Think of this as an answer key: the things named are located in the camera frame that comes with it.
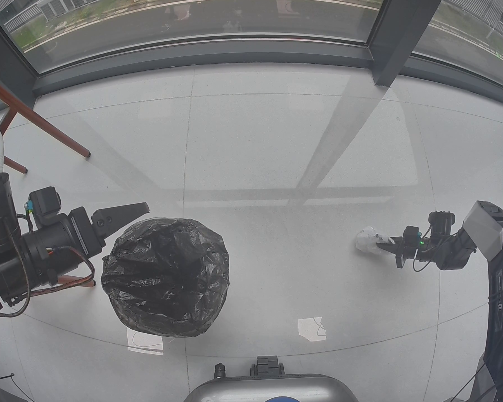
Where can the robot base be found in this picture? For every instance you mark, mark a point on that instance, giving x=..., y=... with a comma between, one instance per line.
x=272, y=385

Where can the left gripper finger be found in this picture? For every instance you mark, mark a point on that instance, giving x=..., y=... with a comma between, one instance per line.
x=117, y=218

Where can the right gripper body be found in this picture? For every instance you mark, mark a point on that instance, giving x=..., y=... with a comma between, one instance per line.
x=413, y=253

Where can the black plastic bag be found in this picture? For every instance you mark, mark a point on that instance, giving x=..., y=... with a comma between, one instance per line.
x=167, y=274

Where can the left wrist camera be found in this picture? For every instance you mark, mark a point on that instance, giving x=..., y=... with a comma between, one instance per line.
x=46, y=205

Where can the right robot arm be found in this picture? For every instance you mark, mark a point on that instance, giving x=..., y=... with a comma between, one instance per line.
x=492, y=266

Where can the wooden chair with white cushion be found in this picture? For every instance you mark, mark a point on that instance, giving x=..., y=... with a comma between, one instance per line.
x=46, y=124

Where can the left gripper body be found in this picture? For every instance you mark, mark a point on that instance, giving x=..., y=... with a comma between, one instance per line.
x=63, y=245

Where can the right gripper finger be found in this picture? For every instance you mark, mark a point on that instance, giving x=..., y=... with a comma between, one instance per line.
x=390, y=247

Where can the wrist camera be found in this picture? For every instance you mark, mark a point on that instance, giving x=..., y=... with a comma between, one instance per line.
x=46, y=205
x=412, y=235

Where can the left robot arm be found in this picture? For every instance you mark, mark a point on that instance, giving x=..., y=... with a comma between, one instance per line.
x=0, y=241

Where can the window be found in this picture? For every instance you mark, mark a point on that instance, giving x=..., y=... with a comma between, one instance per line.
x=201, y=19

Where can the white plastic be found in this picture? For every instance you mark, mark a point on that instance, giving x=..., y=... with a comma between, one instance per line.
x=368, y=241

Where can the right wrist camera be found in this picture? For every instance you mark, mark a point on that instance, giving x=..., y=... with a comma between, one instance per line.
x=412, y=235

